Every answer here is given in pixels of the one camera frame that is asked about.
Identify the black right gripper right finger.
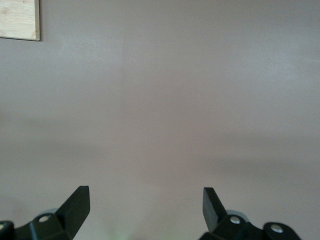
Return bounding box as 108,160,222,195
198,187,302,240

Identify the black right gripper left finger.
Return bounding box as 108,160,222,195
0,185,90,240

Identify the bamboo cutting board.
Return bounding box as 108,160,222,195
0,0,41,42

